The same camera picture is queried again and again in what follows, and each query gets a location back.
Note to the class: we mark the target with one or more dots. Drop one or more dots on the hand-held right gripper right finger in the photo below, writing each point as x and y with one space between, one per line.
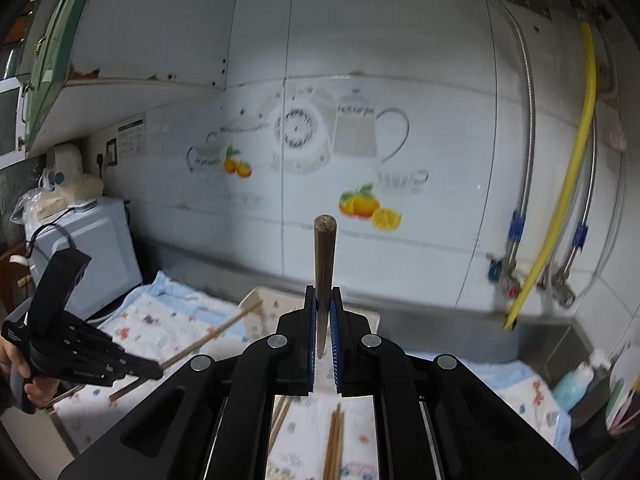
338 350

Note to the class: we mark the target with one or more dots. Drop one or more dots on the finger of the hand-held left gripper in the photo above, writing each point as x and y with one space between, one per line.
85 370
112 347

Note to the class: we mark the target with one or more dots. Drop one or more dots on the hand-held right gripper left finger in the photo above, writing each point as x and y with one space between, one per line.
311 330

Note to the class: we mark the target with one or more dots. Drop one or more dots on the cream plastic utensil holder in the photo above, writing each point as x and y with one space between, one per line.
286 300

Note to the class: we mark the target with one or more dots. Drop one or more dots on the brown wooden chopstick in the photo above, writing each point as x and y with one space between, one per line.
283 412
340 435
225 327
325 260
273 425
330 440

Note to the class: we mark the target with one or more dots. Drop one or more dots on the person's left hand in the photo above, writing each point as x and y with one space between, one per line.
42 392

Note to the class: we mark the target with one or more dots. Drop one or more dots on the white microwave oven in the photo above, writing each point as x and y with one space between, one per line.
100 250

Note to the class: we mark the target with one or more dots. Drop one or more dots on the printed cartoon blanket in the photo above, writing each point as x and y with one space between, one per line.
165 320

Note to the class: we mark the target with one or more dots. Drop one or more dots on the clear plastic bag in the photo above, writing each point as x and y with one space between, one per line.
30 205

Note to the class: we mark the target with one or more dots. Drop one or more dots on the cream plastic appliance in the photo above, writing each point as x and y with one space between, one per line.
72 175

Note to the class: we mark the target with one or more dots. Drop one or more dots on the metal angle valve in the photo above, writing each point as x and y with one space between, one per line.
560 287

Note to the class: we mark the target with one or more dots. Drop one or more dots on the teal soap bottle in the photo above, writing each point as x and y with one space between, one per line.
575 385

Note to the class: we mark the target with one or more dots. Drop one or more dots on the black knife rack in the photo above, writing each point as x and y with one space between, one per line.
590 427

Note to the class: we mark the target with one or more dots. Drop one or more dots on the white plastic container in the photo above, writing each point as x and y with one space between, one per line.
624 380

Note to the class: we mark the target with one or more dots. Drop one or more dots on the black wall socket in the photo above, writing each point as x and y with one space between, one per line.
107 152

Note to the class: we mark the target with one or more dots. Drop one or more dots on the white wall label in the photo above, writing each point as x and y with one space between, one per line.
131 138

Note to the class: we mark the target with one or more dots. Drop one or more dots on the green wall cabinet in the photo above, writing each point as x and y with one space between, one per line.
55 50

